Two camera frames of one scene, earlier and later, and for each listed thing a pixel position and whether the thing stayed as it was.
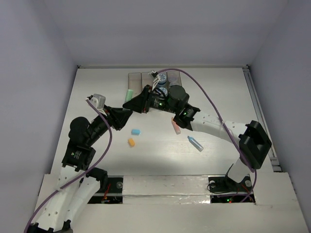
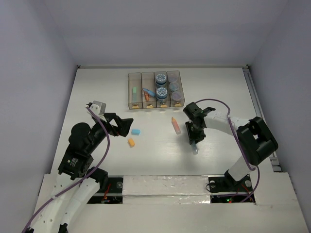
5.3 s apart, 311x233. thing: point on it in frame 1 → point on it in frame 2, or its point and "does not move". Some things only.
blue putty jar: x=163 y=80 does not move
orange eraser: x=131 y=142 does not move
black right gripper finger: x=146 y=91 → x=190 y=132
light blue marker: x=198 y=146 → x=194 y=148
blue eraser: x=135 y=132 does not move
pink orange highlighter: x=176 y=127 does not move
